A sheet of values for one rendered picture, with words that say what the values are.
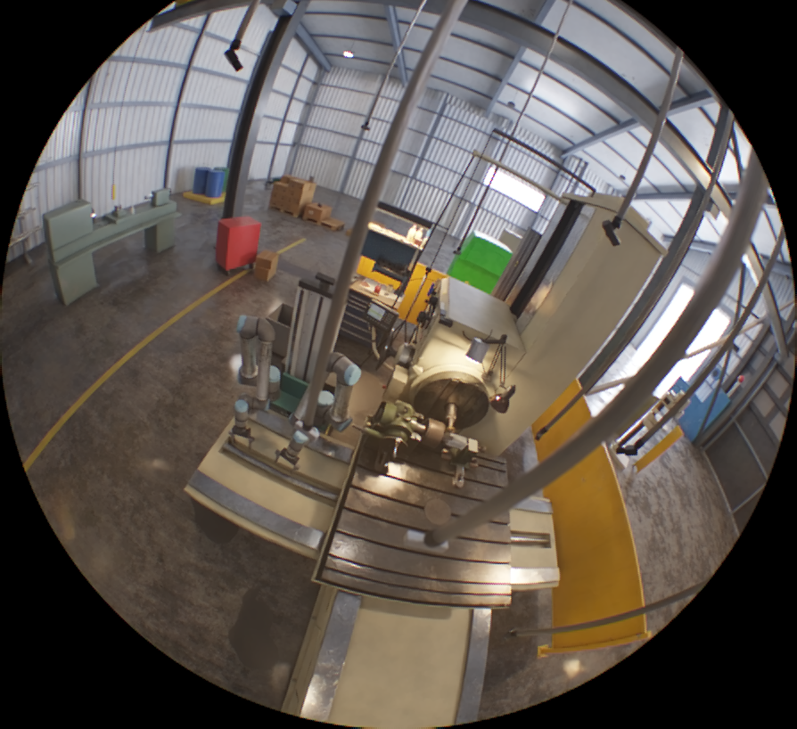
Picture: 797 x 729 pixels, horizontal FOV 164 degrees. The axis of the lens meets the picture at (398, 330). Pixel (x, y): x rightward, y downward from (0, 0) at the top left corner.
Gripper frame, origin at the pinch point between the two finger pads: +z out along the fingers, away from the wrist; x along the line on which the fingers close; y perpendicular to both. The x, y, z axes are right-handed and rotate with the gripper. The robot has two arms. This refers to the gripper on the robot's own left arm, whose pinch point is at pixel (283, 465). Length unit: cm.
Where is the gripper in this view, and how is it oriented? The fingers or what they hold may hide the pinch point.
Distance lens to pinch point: 207.7
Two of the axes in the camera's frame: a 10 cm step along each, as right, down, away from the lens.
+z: -5.4, 8.3, 1.6
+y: -1.2, 1.2, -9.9
